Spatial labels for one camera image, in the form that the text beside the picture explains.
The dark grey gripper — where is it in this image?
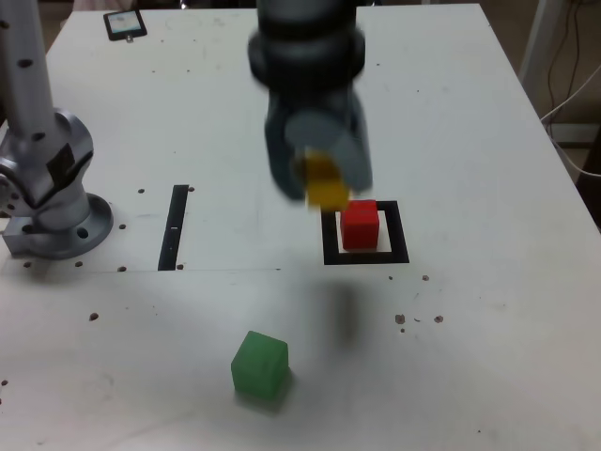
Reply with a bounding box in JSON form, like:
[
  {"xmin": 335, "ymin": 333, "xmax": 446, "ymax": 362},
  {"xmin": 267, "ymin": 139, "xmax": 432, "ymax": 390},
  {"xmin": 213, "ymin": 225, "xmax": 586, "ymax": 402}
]
[{"xmin": 263, "ymin": 86, "xmax": 375, "ymax": 204}]

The yellow cube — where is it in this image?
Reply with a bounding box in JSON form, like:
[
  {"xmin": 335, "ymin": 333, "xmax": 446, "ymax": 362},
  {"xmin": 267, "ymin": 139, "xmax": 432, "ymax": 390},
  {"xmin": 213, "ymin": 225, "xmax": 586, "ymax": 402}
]
[{"xmin": 302, "ymin": 148, "xmax": 353, "ymax": 210}]

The red cube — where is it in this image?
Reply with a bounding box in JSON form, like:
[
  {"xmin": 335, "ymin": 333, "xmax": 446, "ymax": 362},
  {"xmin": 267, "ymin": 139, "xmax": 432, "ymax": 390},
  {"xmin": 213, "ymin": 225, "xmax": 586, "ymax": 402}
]
[{"xmin": 340, "ymin": 199, "xmax": 380, "ymax": 250}]

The green cube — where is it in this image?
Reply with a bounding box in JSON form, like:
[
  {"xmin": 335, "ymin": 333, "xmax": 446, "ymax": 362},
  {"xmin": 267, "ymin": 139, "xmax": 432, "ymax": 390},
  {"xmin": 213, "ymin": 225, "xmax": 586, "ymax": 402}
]
[{"xmin": 229, "ymin": 330, "xmax": 289, "ymax": 400}]

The black tape square outline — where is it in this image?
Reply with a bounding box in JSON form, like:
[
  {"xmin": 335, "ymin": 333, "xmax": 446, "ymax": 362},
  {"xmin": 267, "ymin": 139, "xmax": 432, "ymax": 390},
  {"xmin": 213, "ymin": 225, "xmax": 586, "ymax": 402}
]
[{"xmin": 320, "ymin": 200, "xmax": 410, "ymax": 267}]

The black tape strip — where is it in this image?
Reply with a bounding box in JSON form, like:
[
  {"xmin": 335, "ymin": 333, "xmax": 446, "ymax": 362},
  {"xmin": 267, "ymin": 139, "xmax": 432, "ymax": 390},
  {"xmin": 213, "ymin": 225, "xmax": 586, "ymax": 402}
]
[{"xmin": 157, "ymin": 184, "xmax": 190, "ymax": 272}]

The black smartphone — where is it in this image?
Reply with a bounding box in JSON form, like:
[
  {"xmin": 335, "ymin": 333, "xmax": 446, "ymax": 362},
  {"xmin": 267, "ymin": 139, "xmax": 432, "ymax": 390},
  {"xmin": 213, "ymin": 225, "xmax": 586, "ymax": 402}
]
[{"xmin": 102, "ymin": 9, "xmax": 148, "ymax": 42}]

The white metal post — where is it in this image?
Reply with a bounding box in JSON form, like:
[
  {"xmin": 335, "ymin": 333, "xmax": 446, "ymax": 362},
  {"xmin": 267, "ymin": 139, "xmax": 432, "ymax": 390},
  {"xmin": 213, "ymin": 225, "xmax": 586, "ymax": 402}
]
[{"xmin": 518, "ymin": 0, "xmax": 562, "ymax": 112}]

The white cable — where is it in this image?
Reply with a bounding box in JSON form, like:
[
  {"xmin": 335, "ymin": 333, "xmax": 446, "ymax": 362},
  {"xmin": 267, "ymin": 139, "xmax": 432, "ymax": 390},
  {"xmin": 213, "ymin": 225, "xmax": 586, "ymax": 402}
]
[{"xmin": 539, "ymin": 46, "xmax": 601, "ymax": 179}]

